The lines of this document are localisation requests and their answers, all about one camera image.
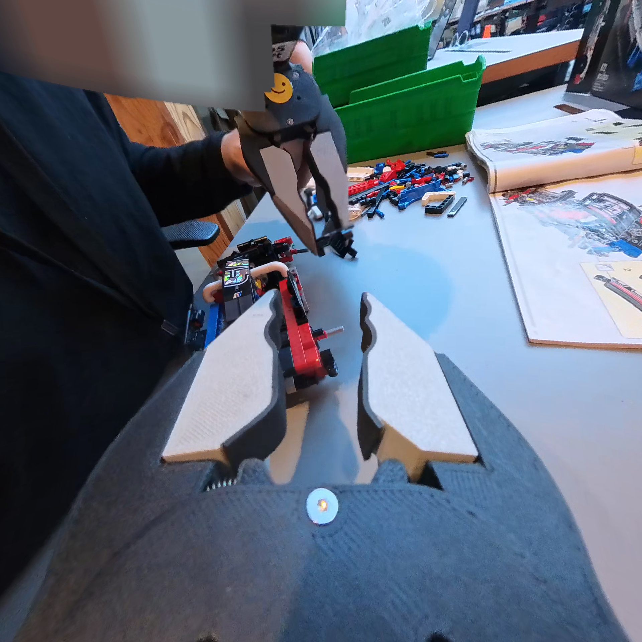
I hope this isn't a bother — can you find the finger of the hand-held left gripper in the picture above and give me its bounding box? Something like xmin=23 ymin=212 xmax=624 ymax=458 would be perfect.
xmin=261 ymin=145 xmax=323 ymax=257
xmin=306 ymin=129 xmax=352 ymax=236

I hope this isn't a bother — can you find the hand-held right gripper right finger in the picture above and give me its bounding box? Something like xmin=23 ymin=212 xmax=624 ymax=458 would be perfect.
xmin=357 ymin=292 xmax=479 ymax=479

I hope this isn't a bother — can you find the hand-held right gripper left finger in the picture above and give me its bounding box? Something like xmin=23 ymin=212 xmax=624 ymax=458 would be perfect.
xmin=162 ymin=289 xmax=288 ymax=467

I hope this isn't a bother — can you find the toy brick car model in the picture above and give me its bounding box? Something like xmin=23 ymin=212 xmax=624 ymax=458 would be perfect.
xmin=186 ymin=233 xmax=346 ymax=395

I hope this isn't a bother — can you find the wood-edged white desk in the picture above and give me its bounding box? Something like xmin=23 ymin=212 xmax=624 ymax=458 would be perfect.
xmin=426 ymin=27 xmax=586 ymax=85

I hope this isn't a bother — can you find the person's left hand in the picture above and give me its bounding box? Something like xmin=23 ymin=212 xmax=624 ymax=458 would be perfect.
xmin=221 ymin=129 xmax=264 ymax=187

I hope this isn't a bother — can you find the pile of loose toy bricks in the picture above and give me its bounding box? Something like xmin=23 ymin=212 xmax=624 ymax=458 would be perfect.
xmin=346 ymin=149 xmax=475 ymax=222

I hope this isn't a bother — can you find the black chair armrest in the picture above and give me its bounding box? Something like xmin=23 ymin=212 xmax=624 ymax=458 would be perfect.
xmin=160 ymin=221 xmax=221 ymax=250

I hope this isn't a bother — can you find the clear plastic bag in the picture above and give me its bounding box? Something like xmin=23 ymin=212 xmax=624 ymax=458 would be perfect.
xmin=321 ymin=0 xmax=454 ymax=48

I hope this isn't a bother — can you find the wooden table leg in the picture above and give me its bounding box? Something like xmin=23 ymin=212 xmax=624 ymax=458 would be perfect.
xmin=105 ymin=94 xmax=261 ymax=268

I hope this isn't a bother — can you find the open instruction booklet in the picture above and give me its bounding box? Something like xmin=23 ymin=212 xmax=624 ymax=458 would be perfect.
xmin=465 ymin=108 xmax=642 ymax=349

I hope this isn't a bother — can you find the toy car set box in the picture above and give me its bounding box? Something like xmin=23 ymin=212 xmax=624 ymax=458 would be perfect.
xmin=566 ymin=0 xmax=642 ymax=108

